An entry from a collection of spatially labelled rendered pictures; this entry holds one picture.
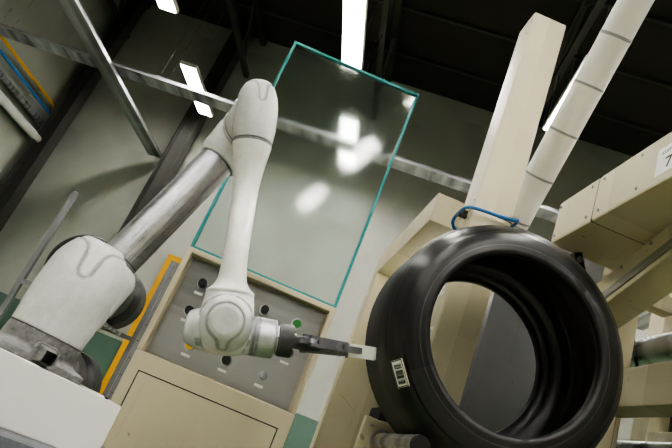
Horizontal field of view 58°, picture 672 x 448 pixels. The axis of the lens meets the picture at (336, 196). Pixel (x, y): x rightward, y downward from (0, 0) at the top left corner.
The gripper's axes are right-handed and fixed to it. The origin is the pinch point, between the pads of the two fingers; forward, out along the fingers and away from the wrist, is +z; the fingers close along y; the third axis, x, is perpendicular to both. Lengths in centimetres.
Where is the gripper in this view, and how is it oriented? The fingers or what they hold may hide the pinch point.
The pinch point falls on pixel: (361, 352)
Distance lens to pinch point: 148.4
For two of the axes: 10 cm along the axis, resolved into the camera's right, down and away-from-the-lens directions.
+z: 9.8, 1.7, 1.2
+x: -1.2, 9.2, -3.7
